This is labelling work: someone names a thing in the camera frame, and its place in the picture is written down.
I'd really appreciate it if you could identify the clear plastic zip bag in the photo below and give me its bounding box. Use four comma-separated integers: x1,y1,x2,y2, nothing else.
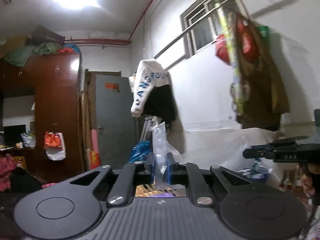
152,122,184,190

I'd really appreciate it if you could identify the blue plastic garbage bag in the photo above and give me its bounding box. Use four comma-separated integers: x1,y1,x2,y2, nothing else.
129,140,151,163

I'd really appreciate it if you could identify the brown hanging jacket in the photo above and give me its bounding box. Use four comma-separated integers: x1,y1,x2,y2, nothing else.
233,13,290,132

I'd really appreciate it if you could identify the grey metal door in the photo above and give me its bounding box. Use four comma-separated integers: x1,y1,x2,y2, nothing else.
95,75,137,170

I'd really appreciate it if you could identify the red and white hanging bag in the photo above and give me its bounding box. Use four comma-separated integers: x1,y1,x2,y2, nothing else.
44,132,66,161

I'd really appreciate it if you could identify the dark red wooden wardrobe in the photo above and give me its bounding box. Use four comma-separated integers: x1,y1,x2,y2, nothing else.
1,54,85,183

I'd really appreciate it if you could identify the window with metal frame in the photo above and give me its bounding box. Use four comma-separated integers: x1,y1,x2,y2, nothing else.
180,0,225,58

